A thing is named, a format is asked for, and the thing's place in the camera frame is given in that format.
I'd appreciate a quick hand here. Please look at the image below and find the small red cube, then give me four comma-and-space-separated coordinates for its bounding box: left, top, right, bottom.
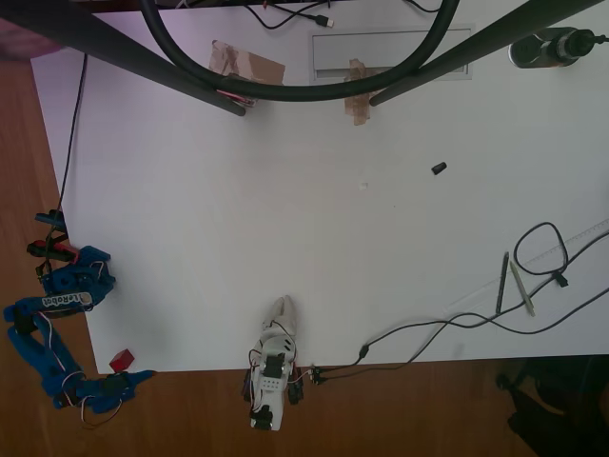
108, 348, 136, 374

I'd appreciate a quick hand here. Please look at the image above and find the black table clamp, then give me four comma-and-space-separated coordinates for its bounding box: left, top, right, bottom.
286, 365, 306, 407

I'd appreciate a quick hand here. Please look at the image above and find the red and black clamp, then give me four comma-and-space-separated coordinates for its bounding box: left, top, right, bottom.
25, 239, 80, 264

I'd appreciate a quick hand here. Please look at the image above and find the blue table clamp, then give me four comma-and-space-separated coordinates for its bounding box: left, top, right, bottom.
34, 208, 67, 230

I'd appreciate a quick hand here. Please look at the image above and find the black pen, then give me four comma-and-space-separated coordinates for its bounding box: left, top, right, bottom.
494, 251, 511, 316

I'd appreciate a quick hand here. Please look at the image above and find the narrow brown tape strip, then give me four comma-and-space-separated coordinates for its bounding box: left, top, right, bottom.
343, 57, 387, 127

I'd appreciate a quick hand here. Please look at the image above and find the grey pen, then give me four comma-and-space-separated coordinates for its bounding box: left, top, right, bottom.
509, 260, 537, 318

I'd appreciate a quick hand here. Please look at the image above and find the large brown tape patch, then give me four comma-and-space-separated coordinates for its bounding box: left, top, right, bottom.
207, 39, 287, 109

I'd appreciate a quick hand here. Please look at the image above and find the black tripod leg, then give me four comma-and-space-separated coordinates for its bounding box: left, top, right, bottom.
0, 0, 247, 118
367, 0, 609, 108

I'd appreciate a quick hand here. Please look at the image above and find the clear plastic ruler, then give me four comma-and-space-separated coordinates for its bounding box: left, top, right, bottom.
445, 217, 609, 313

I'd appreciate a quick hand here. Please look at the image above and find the black cylindrical device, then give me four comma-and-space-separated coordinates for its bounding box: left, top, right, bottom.
507, 27, 609, 70

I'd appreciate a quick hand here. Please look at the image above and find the red white black servo cable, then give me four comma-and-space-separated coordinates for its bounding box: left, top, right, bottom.
78, 397, 125, 428

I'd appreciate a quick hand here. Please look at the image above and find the long black cable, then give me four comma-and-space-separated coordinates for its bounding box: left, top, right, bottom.
307, 230, 609, 385

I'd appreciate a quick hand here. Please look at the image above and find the black cable with inline connector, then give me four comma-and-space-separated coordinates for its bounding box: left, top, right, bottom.
357, 285, 609, 363

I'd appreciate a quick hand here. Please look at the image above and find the thin black power cable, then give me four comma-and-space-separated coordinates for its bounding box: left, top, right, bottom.
55, 52, 89, 218

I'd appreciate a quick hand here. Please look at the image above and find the looped black cable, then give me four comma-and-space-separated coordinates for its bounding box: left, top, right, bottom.
514, 221, 571, 288

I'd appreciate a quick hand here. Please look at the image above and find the grey cable tray cover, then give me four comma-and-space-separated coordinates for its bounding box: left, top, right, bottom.
310, 26, 476, 83

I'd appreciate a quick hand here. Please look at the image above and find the black USB cable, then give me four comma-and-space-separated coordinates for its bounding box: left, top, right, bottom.
243, 0, 336, 30

